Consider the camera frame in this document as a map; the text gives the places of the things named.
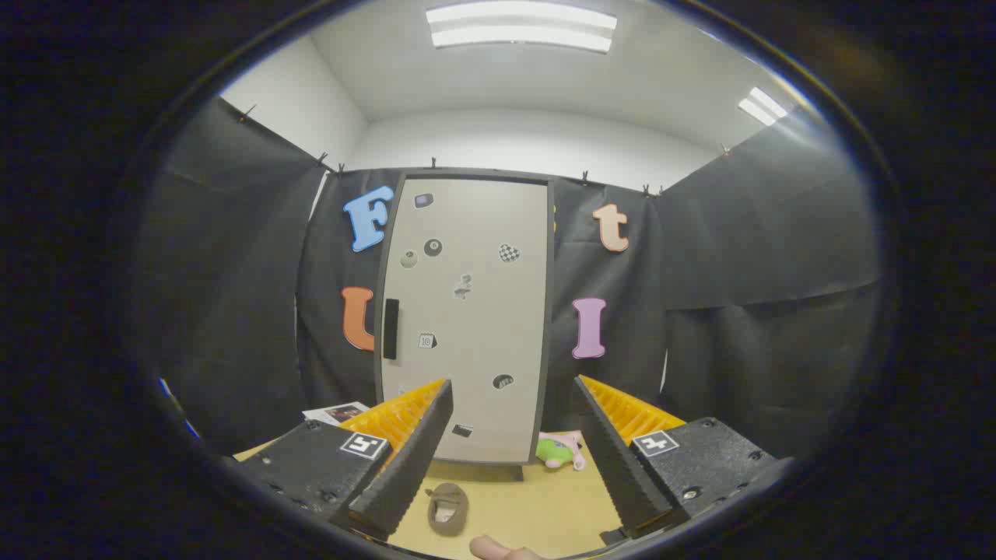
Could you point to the white book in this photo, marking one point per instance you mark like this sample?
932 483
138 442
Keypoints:
334 413

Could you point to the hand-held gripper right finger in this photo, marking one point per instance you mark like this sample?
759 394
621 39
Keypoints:
615 459

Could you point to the black backdrop cloth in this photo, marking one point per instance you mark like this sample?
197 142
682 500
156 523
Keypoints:
700 350

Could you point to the large ceiling light panel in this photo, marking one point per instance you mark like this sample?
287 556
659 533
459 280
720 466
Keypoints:
521 27

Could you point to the brown fuzzy shoe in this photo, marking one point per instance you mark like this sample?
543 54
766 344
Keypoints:
447 519

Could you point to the green and pink plush toy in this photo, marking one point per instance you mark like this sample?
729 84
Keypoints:
554 451

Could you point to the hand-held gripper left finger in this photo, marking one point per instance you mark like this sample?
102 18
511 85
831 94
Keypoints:
412 459

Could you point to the grey shoe cabinet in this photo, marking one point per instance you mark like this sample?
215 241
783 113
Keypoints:
475 173

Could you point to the small ceiling light panel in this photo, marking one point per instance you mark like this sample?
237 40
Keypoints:
762 106

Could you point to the grey shoe cabinet door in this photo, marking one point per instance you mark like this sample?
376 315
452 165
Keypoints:
482 350

